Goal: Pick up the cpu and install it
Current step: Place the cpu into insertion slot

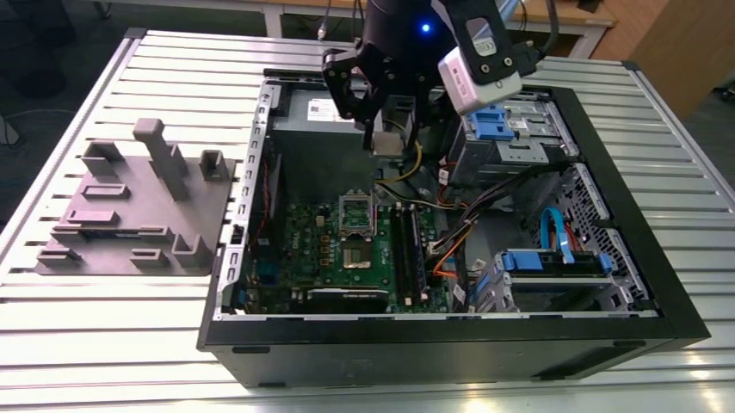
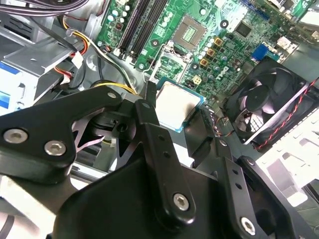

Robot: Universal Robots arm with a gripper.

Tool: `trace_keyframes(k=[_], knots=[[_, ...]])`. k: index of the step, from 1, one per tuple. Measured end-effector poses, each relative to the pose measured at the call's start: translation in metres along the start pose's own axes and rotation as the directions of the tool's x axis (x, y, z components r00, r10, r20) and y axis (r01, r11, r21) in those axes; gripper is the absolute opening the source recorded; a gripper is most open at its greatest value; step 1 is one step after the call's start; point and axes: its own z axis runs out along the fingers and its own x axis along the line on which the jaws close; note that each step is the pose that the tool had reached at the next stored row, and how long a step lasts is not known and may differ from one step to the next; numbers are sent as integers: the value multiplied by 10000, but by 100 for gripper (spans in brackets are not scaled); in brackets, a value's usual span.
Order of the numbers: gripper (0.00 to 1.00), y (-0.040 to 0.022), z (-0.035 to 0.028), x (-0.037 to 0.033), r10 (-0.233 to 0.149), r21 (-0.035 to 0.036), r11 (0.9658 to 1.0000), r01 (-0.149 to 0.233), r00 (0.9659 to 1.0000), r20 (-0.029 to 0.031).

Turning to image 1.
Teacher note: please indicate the metal locking lever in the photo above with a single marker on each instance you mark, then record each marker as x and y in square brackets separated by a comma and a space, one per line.
[377, 219]

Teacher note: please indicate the blue board connector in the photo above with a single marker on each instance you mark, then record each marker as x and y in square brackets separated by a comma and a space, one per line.
[269, 272]

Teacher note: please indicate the wooden cabinet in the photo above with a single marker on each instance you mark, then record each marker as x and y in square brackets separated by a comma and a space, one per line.
[678, 51]

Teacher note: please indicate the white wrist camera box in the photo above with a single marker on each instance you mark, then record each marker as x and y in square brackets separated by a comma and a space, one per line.
[482, 96]

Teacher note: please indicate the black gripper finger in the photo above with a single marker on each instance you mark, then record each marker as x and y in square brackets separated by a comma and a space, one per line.
[425, 99]
[353, 81]

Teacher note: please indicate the grey metal drive cage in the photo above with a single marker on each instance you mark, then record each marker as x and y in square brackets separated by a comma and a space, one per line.
[517, 152]

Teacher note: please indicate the green motherboard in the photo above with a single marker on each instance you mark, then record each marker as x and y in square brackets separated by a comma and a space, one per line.
[300, 223]

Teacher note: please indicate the black RAM slot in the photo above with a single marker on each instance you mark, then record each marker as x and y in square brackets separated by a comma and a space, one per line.
[406, 254]
[400, 254]
[413, 254]

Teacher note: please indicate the grey parts rack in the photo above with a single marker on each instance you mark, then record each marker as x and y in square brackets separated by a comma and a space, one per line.
[150, 223]

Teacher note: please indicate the CPU socket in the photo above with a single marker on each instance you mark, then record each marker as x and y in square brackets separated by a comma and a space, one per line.
[360, 256]

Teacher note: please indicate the blue plastic drive rails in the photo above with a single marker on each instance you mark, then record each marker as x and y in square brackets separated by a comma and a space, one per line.
[494, 129]

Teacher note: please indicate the grey power supply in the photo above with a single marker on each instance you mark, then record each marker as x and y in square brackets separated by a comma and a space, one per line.
[328, 159]

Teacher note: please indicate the black PC case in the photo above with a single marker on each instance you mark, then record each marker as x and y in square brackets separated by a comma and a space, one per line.
[402, 357]

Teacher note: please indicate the silver CPU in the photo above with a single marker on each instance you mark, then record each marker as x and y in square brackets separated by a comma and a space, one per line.
[390, 144]

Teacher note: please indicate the black case fan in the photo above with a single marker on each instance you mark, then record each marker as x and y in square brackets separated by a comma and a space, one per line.
[272, 202]

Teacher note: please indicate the black graphics card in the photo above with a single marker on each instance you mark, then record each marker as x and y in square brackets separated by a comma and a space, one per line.
[345, 299]

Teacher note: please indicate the grey metal disk bay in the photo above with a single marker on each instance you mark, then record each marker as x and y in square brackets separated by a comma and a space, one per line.
[552, 284]

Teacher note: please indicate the dark RAM stick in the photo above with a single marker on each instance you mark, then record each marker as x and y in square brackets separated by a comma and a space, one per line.
[118, 235]

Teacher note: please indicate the blue disk carrier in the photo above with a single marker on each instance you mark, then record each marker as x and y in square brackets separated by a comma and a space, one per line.
[522, 261]

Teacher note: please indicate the black office chair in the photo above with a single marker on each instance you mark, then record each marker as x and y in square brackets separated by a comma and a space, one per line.
[41, 81]

